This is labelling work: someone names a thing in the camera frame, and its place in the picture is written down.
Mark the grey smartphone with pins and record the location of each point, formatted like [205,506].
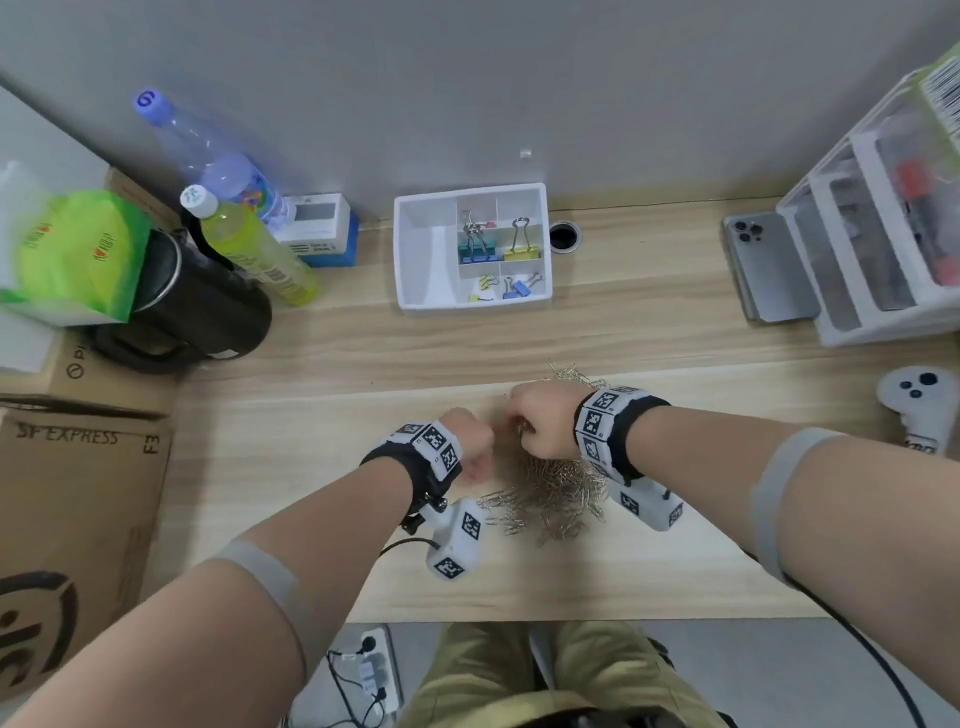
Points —
[772,270]

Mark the large yellow binder clip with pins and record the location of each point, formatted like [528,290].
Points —
[521,255]

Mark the pile of silver paper clips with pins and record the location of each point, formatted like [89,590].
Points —
[555,495]

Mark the white handheld controller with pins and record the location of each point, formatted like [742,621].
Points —
[915,405]

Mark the black right wristband with markers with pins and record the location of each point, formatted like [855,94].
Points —
[607,427]

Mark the small cardboard box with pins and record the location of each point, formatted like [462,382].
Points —
[112,382]

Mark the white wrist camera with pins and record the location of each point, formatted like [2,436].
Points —
[454,540]
[645,504]

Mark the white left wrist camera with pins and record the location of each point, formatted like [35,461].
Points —
[454,540]

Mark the green tissue pack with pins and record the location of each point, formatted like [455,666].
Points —
[75,255]

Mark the white drawer organizer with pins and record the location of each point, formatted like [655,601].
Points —
[885,322]

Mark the large printed cardboard box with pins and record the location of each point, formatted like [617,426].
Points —
[75,510]

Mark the white power strip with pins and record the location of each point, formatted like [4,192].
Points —
[395,675]

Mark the person's left hand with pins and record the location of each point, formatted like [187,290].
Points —
[472,446]

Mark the small blue binder clip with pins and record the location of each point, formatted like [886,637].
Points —
[516,291]

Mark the black wristband with markers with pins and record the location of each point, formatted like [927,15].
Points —
[409,461]
[607,427]

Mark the person's right forearm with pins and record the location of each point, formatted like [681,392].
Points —
[705,450]

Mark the black kettle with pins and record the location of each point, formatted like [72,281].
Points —
[202,300]

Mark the black left wristband with markers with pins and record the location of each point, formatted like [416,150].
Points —
[409,461]

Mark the large blue binder clip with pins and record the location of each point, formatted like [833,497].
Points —
[484,259]

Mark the white and blue small box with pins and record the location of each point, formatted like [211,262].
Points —
[319,225]

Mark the person's left forearm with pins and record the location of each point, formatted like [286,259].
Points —
[330,525]

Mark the white flat carton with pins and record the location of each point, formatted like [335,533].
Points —
[37,135]

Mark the white compartment tray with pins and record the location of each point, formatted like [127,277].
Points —
[424,255]

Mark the person's right hand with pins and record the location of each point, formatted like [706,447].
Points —
[547,420]

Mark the yellow drink bottle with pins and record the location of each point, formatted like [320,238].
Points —
[255,247]

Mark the clear purple-capped water bottle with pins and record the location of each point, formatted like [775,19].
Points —
[217,165]

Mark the person's khaki trousers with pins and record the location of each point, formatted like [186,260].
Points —
[480,675]

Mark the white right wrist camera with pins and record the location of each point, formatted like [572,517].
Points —
[645,504]

